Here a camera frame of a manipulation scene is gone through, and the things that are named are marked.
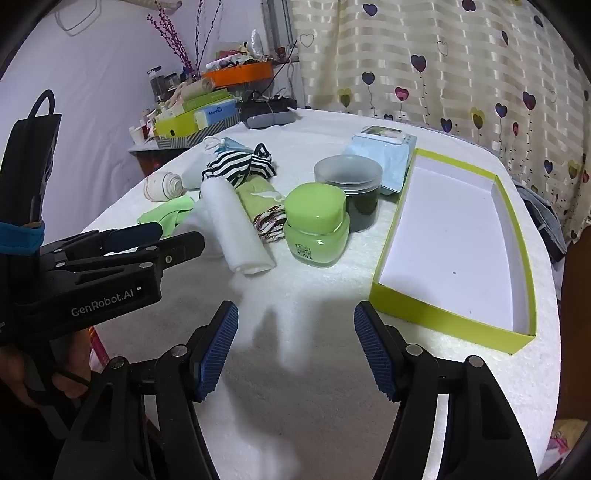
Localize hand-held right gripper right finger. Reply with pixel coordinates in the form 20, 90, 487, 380
353, 300, 539, 480

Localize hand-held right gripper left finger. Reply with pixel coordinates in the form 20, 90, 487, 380
53, 300, 240, 480

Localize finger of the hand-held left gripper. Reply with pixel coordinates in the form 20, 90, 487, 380
44, 222, 164, 259
39, 231, 206, 289

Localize light green cloth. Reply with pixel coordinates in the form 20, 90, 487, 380
137, 195, 195, 230

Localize white towel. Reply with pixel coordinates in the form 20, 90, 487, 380
199, 178, 277, 276

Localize beige sock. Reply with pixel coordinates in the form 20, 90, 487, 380
144, 171, 185, 202

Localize pale grey cloth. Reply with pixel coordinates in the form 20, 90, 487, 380
181, 150, 218, 189

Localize green towel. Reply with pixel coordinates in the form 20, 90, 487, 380
235, 178, 289, 243

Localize black white striped cloth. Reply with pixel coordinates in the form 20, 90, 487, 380
201, 143, 278, 189

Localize blue face mask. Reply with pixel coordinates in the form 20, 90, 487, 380
203, 135, 254, 155

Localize person's left hand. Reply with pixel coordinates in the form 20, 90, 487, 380
0, 325, 93, 409

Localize striped cardboard tray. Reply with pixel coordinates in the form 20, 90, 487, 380
154, 113, 243, 149

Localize green cream jar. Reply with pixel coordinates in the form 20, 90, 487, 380
283, 183, 351, 268

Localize blue tissue pack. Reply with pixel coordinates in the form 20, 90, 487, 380
194, 105, 237, 129

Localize light green flat box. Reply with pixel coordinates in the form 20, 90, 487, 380
182, 90, 236, 113

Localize glass jar with dark lid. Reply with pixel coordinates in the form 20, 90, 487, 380
148, 67, 167, 103

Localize beige cloth roll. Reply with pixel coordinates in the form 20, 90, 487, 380
166, 78, 217, 108

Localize grey black headset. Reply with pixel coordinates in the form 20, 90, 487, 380
240, 97, 297, 130

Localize dark translucent jar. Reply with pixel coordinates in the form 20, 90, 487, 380
314, 155, 384, 233

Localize orange tray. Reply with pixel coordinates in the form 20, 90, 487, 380
202, 61, 275, 88

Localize pile of small packets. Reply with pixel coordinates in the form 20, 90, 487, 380
205, 28, 278, 72

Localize purple dried branches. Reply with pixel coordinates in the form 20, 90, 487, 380
147, 0, 218, 75

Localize light blue wet wipes pack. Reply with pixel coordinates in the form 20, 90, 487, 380
341, 124, 419, 193

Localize dark grey clothing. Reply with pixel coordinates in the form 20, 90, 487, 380
512, 182, 568, 264

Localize window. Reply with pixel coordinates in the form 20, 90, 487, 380
272, 0, 301, 51

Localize heart print curtain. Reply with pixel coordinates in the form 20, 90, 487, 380
288, 0, 591, 243

